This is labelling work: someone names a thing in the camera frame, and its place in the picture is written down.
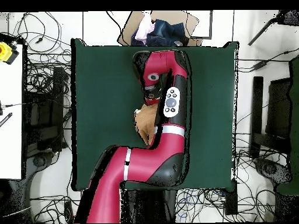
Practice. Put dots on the green cloth covered stand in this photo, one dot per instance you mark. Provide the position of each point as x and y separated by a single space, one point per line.
294 116

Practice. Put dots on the cardboard box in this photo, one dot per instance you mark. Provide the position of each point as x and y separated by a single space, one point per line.
130 28

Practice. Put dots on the black power strip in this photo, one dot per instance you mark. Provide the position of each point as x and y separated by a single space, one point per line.
69 212

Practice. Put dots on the blue jeans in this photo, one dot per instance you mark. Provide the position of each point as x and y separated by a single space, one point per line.
168 32

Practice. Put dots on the pale pink garment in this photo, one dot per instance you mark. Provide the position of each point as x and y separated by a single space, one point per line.
144 28

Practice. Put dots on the black label strip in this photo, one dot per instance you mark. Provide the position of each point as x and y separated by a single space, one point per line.
5 119

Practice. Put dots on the black metal frame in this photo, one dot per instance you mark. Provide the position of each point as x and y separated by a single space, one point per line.
257 105
58 93

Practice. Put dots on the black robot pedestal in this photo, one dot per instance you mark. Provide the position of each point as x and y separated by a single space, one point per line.
149 207

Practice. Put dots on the white desk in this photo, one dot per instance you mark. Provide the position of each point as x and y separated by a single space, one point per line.
10 140

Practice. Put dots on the tan terry towel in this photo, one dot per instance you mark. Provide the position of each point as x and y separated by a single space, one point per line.
144 121

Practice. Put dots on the dark green table cloth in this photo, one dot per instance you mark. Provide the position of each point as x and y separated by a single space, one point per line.
105 93

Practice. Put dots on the black tripod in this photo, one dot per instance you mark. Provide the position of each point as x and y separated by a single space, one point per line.
289 17

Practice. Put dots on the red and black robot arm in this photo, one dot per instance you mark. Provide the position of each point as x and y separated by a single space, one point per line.
144 163

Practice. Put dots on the yellow emergency stop button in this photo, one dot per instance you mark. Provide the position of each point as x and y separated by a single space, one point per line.
5 52

